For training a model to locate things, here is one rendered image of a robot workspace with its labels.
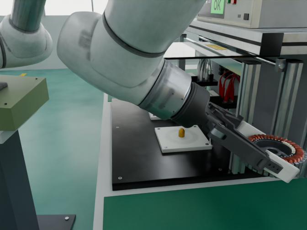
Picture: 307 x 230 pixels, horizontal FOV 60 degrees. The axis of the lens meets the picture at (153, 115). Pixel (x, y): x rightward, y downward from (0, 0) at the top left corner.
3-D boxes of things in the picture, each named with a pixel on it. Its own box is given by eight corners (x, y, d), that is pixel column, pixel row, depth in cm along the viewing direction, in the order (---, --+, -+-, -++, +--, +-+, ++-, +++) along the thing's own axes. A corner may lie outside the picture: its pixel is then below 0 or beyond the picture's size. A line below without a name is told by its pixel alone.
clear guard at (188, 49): (135, 86, 57) (134, 58, 55) (128, 63, 79) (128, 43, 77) (275, 80, 62) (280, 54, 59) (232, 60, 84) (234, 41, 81)
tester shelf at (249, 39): (259, 55, 55) (263, 33, 53) (181, 29, 117) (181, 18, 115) (440, 51, 61) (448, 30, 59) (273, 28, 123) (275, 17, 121)
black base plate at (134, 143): (112, 191, 65) (112, 183, 64) (112, 102, 123) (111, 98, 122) (290, 175, 71) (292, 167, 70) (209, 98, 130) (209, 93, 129)
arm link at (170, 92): (135, 114, 41) (167, 132, 42) (167, 65, 38) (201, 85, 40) (137, 96, 50) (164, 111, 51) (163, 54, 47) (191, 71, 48)
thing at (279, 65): (278, 72, 60) (281, 59, 59) (197, 40, 117) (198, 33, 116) (285, 72, 60) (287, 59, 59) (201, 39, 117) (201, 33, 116)
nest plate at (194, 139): (162, 153, 77) (162, 149, 77) (154, 130, 91) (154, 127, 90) (212, 149, 79) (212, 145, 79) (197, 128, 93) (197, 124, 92)
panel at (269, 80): (293, 169, 69) (321, 53, 58) (209, 93, 130) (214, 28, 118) (297, 169, 69) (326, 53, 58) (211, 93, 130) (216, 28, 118)
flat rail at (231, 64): (246, 79, 60) (248, 66, 59) (180, 43, 116) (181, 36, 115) (251, 79, 60) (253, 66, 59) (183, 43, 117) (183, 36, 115)
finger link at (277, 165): (256, 149, 42) (264, 159, 39) (281, 164, 43) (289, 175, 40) (251, 156, 43) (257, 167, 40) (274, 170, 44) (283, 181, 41)
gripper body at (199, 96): (165, 107, 50) (205, 130, 52) (169, 127, 42) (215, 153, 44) (188, 74, 48) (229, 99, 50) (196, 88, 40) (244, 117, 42)
